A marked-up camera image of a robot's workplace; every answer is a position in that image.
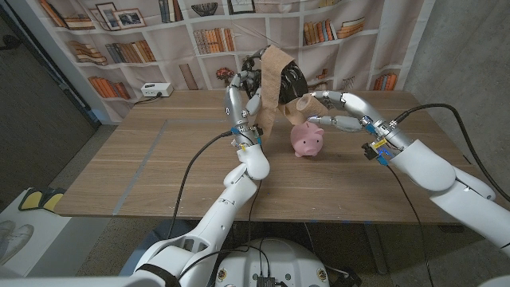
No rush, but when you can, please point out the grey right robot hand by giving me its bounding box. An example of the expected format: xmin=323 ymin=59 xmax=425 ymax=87
xmin=306 ymin=89 xmax=390 ymax=139

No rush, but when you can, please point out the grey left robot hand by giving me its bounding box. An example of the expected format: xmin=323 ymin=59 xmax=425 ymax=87
xmin=224 ymin=69 xmax=264 ymax=135

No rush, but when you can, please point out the tan adhesive wrap roll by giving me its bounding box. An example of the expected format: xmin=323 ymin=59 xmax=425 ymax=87
xmin=254 ymin=44 xmax=330 ymax=139

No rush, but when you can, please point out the black half-moon tambourine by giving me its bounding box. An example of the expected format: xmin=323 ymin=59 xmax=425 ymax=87
xmin=241 ymin=47 xmax=310 ymax=105

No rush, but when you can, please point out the pink plastic piggy bank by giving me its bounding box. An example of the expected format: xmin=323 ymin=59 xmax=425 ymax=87
xmin=289 ymin=121 xmax=326 ymax=158

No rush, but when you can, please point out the printed bookshelf backdrop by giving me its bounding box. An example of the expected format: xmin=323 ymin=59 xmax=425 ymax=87
xmin=37 ymin=0 xmax=437 ymax=124

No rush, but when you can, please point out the white power strip box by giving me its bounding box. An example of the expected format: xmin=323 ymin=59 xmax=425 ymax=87
xmin=140 ymin=82 xmax=175 ymax=98

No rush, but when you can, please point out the grey metal table leg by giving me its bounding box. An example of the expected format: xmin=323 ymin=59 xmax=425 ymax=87
xmin=364 ymin=222 xmax=388 ymax=276

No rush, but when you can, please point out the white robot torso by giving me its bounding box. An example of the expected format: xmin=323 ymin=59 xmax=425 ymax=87
xmin=214 ymin=238 xmax=331 ymax=287

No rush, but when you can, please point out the yellow black foot pedal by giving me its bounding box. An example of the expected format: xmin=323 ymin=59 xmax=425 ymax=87
xmin=18 ymin=188 xmax=67 ymax=212

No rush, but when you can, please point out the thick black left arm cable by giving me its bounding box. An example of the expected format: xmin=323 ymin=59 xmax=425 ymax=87
xmin=166 ymin=130 xmax=234 ymax=240

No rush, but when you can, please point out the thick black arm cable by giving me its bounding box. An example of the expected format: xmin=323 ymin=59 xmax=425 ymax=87
xmin=166 ymin=130 xmax=234 ymax=240
xmin=392 ymin=103 xmax=510 ymax=202

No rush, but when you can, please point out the black power strip cable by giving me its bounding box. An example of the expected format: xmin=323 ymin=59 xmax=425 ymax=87
xmin=133 ymin=92 xmax=163 ymax=106

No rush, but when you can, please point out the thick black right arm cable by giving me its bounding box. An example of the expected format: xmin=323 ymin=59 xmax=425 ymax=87
xmin=392 ymin=103 xmax=510 ymax=202

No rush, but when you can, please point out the thin black left wrist cable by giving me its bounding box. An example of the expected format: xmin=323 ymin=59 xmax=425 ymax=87
xmin=177 ymin=179 xmax=264 ymax=282

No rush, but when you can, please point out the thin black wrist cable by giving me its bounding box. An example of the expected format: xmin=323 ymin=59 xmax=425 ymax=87
xmin=386 ymin=163 xmax=436 ymax=287
xmin=177 ymin=179 xmax=264 ymax=282

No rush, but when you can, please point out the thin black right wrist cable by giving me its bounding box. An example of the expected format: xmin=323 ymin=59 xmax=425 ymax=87
xmin=386 ymin=163 xmax=436 ymax=287

